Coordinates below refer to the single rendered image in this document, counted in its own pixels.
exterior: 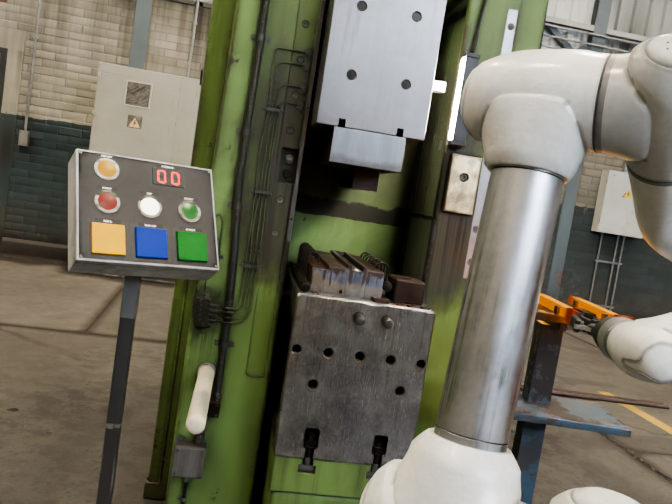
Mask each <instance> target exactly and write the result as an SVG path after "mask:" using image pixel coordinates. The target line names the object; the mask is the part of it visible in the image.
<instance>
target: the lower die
mask: <svg viewBox="0 0 672 504"><path fill-rule="evenodd" d="M335 251H337V250H331V251H330V253H329V252H322V251H317V253H318V254H319V255H320V262H317V260H316V258H315V259H314V256H313V255H311V254H310V255H309V258H308V265H307V272H306V274H307V277H306V278H307V280H308V282H309V283H310V286H311V288H310V290H309V291H313V292H320V293H328V294H335V295H343V296H351V297H358V298H366V299H371V296H375V297H381V293H382V287H383V281H384V275H385V273H384V272H382V271H381V270H379V269H377V268H376V267H374V266H373V265H372V264H370V263H368V262H367V261H365V259H362V258H361V257H360V256H355V255H350V254H349V253H347V252H345V253H346V254H348V255H349V256H350V257H352V258H353V259H354V260H355V261H357V262H358V263H359V264H361V265H362V266H363V267H365V268H364V271H363V272H356V271H352V265H351V264H350V263H348V262H347V261H346V260H345V259H344V258H342V257H341V256H340V255H339V254H338V253H336V252H335ZM339 290H342V293H339V292H338V291H339Z"/></svg>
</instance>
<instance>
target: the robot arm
mask: <svg viewBox="0 0 672 504"><path fill-rule="evenodd" d="M461 116H462V119H463V122H464V125H465V128H466V129H467V131H468V132H469V133H470V135H471V136H472V137H473V138H474V139H475V140H477V141H480V142H482V145H483V151H484V152H483V156H484V161H485V164H486V167H487V169H488V170H489V171H490V172H491V175H490V176H489V180H488V185H487V189H486V194H485V198H484V203H483V207H482V212H481V216H480V221H479V225H478V230H477V234H476V239H475V243H474V248H473V252H472V257H471V261H470V266H469V270H468V275H467V276H468V279H467V283H466V288H465V292H464V297H463V301H462V306H461V310H460V315H459V319H458V324H457V328H456V333H455V337H454V342H453V346H452V351H451V355H450V360H449V364H448V369H447V373H446V378H445V382H444V387H443V391H442V396H441V400H440V405H439V409H438V414H437V418H436V423H435V427H434V428H428V429H427V430H425V431H424V432H422V433H421V434H420V435H418V436H417V437H416V438H415V439H414V440H413V441H412V442H411V445H410V447H409V449H408V451H407V453H406V455H405V457H404V458H403V460H401V459H394V460H392V461H390V462H388V463H386V464H385V465H383V466H382V467H381V468H379V469H378V470H377V471H376V473H375V474H374V475H373V477H372V478H371V479H370V480H369V482H368V483H367V485H366V487H365V489H364V491H363V493H362V496H361V499H360V503H359V504H526V503H524V502H521V471H520V468H519V466H518V464H517V461H516V460H515V458H514V456H513V454H512V452H511V451H510V450H509V449H508V448H507V447H508V442H509V437H510V433H511V428H512V423H513V419H514V414H515V409H516V405H517V400H518V395H519V391H520V386H521V382H522V377H523V372H524V368H525V363H526V358H527V354H528V349H529V344H530V340H531V335H532V330H533V326H534V321H535V317H536V312H537V307H538V303H539V298H540V293H541V289H542V284H543V279H544V275H545V270H546V266H547V261H548V256H549V252H550V247H551V242H552V238H553V233H554V228H555V224H556V219H557V214H558V210H559V205H560V201H561V196H562V191H563V187H564V184H567V183H568V182H569V181H570V180H571V179H572V178H573V176H574V175H575V174H576V172H577V171H578V168H579V166H580V165H581V163H582V161H583V160H584V158H585V156H586V153H587V152H595V153H603V154H608V155H612V156H616V157H619V158H622V159H626V168H627V172H628V177H629V181H630V186H631V191H632V197H633V204H634V210H635V216H636V220H637V224H638V227H639V229H640V232H641V234H642V236H643V237H644V239H645V240H646V242H647V243H648V244H649V245H650V246H651V247H652V248H653V249H654V250H655V251H656V252H658V253H659V254H660V255H662V256H663V257H665V258H666V259H668V260H670V261H671V262H672V34H666V35H660V36H656V37H652V38H650V39H648V40H646V41H644V42H642V43H640V44H639V45H637V46H636V47H634V48H633V50H632V51H631V53H626V54H609V53H599V52H594V51H589V50H578V49H534V50H522V51H515V52H511V53H507V54H503V55H500V56H497V57H494V58H491V59H489V60H486V61H484V62H482V63H481V64H480V65H479V66H478V67H476V68H475V69H474V70H473V71H472V72H471V73H470V75H469V76H468V78H467V80H466V82H465V85H464V88H463V92H462V97H461ZM570 326H571V327H572V328H573V331H574V332H575V333H578V332H581V333H582V331H583V330H585V331H586V333H587V334H589V335H591V336H593V339H594V342H595V343H596V345H597V346H598V347H599V349H600V350H601V352H602V353H603V354H604V355H605V356H607V357H608V358H610V359H611V360H612V361H613V362H614V363H615V364H616V365H617V366H618V367H619V368H620V369H621V370H622V371H623V372H625V373H626V374H628V375H630V376H631V377H633V378H635V379H637V380H640V381H642V382H646V383H650V384H665V383H669V382H672V312H670V313H667V314H663V315H659V316H655V317H650V318H643V319H637V320H635V321H634V320H631V319H629V318H626V317H613V316H610V317H605V318H603V319H600V318H595V317H593V319H588V318H586V315H584V313H582V312H578V311H576V310H573V311H572V316H571V321H570ZM549 504H640V503H638V502H637V501H635V500H633V499H631V498H629V497H627V496H625V495H623V494H620V493H618V492H615V491H612V490H609V489H605V488H600V487H584V488H573V489H569V490H567V491H565V492H562V493H560V494H558V495H556V496H555V497H553V498H552V499H551V501H550V503H549Z"/></svg>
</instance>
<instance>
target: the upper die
mask: <svg viewBox="0 0 672 504"><path fill-rule="evenodd" d="M405 144H406V138H403V137H397V136H391V135H385V134H379V133H373V132H367V131H361V130H355V129H349V128H343V127H337V126H334V127H332V128H330V129H329V130H327V131H326V132H324V133H322V134H321V135H319V136H318V142H317V149H316V156H315V162H314V164H315V165H321V166H327V167H333V168H339V169H343V168H352V167H358V168H364V169H370V170H376V171H380V174H382V173H401V168H402V162H403V156H404V150H405Z"/></svg>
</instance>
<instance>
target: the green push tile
mask: <svg viewBox="0 0 672 504"><path fill-rule="evenodd" d="M176 242H177V259H178V261H188V262H201V263H207V262H208V254H207V241H206V234H204V233H194V232H184V231H177V232H176Z"/></svg>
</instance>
